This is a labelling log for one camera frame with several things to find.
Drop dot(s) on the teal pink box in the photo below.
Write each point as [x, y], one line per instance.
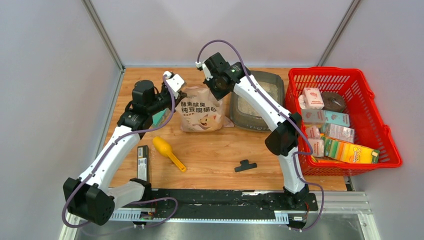
[320, 117]

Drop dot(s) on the grey litter box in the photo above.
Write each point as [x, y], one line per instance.
[243, 115]

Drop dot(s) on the black bag clip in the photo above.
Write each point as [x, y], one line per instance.
[245, 165]

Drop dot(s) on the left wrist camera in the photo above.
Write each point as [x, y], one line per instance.
[174, 82]

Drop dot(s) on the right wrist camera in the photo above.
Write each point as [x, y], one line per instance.
[201, 66]

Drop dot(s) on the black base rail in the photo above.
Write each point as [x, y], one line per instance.
[221, 206]

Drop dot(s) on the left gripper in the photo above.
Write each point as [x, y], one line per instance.
[174, 102]

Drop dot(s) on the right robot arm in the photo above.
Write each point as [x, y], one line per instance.
[283, 139]

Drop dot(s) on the pink white carton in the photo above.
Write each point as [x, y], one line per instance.
[311, 98]

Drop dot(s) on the black flat box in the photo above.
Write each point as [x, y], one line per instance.
[143, 156]

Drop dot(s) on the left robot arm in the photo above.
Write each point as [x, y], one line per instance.
[90, 196]

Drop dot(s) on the brown round container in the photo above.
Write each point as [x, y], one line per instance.
[333, 102]

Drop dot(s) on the white patterned box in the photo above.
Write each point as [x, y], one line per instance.
[338, 132]

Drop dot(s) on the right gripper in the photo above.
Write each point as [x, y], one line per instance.
[219, 95]

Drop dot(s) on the yellow sponge pack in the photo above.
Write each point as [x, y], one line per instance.
[349, 152]

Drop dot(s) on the yellow plastic scoop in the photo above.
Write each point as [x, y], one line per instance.
[165, 149]

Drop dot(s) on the red plastic basket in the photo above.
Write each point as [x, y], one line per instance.
[365, 119]

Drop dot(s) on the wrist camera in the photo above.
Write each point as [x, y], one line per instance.
[201, 66]
[174, 82]

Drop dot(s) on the pink cat litter bag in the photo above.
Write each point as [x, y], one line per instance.
[200, 111]

